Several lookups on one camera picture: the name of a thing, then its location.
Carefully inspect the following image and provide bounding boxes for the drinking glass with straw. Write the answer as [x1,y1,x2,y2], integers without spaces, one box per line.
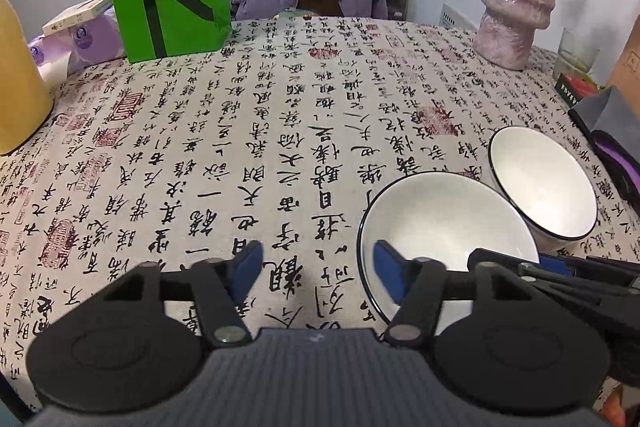
[552,28,600,80]

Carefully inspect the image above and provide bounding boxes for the yellow thermos jug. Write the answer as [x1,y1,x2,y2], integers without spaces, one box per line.
[0,0,53,155]

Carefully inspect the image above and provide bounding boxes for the red small box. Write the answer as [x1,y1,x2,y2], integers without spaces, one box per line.
[554,74,601,107]

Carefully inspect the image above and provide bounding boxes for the grey purple cloth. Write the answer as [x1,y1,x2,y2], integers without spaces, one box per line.
[568,87,639,211]

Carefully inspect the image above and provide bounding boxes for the pink laptop case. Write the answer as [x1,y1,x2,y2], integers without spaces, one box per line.
[606,16,640,116]

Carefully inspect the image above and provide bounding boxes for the white black-rimmed bowl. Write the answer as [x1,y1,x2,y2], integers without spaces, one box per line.
[357,172,539,322]
[488,126,598,254]

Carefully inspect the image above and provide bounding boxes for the white flat box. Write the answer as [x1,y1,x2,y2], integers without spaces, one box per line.
[42,0,113,36]

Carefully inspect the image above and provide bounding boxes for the calligraphy print tablecloth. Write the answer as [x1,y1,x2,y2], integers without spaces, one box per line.
[1,18,639,410]

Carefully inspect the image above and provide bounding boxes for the purple tissue pack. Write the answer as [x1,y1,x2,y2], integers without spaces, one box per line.
[28,9,125,92]

